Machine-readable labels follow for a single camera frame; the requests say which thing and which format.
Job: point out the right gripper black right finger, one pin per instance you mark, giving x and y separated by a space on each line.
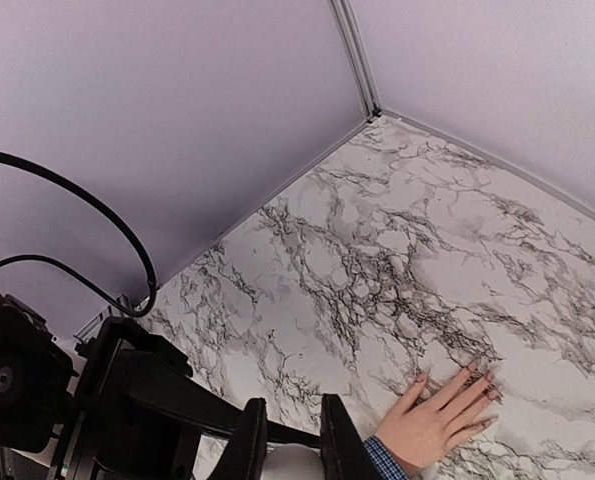
342 452

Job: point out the blue checked shirt forearm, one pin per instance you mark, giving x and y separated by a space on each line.
383 461

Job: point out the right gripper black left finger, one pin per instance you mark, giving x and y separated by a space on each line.
245 452

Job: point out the person's bare hand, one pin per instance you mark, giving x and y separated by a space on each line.
418 433

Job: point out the left aluminium corner post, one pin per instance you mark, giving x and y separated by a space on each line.
349 31

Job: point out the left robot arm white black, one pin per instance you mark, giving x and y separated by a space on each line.
123 405

